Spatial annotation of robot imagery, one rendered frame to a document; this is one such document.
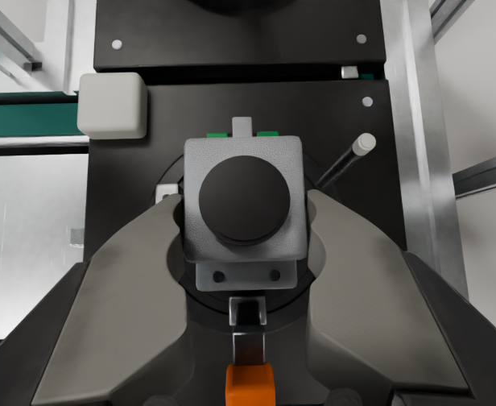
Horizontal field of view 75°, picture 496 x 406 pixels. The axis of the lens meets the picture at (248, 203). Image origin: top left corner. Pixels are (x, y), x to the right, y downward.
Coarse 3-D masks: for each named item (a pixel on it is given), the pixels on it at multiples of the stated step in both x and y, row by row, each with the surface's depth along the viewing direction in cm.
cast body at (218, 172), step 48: (192, 144) 12; (240, 144) 12; (288, 144) 12; (192, 192) 12; (240, 192) 10; (288, 192) 11; (192, 240) 11; (240, 240) 10; (288, 240) 11; (240, 288) 14
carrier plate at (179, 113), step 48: (192, 96) 26; (240, 96) 26; (288, 96) 26; (336, 96) 26; (384, 96) 26; (96, 144) 25; (144, 144) 25; (336, 144) 25; (384, 144) 25; (96, 192) 25; (144, 192) 25; (384, 192) 25; (96, 240) 24; (192, 336) 23; (288, 336) 23; (192, 384) 22; (288, 384) 22
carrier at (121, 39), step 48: (144, 0) 27; (192, 0) 27; (240, 0) 26; (288, 0) 27; (336, 0) 27; (96, 48) 26; (144, 48) 27; (192, 48) 27; (240, 48) 27; (288, 48) 27; (336, 48) 27; (384, 48) 27
